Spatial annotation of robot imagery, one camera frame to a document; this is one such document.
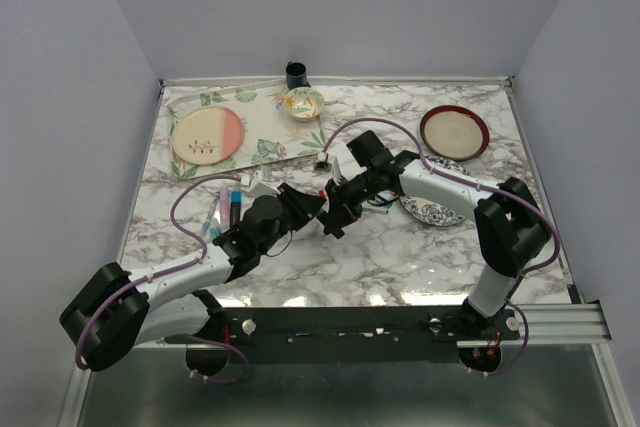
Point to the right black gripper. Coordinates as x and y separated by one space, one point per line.
339 213

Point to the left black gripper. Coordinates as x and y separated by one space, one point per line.
303 206

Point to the blue capped black highlighter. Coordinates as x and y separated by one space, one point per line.
235 207

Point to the green capped white marker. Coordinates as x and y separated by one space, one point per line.
376 210

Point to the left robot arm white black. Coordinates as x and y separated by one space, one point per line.
106 317

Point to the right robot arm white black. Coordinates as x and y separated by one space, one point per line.
510 229

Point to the light blue clear pen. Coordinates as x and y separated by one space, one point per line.
210 227

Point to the floral leaf serving tray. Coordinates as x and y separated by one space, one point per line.
270 133

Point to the blue floral white plate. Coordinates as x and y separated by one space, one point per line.
431 213

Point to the floral ceramic bowl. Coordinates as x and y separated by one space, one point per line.
304 103

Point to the pink cream round plate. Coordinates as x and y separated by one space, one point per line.
207 135

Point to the dark blue mug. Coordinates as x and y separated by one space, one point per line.
296 75

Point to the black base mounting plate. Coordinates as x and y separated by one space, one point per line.
308 335

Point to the red rimmed beige plate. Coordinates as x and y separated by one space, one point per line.
454 132

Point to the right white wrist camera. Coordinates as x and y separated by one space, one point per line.
328 163

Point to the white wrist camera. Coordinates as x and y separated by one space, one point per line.
257 184
328 163

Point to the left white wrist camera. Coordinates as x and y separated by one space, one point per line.
257 184

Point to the aluminium frame rail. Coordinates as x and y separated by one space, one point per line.
566 324

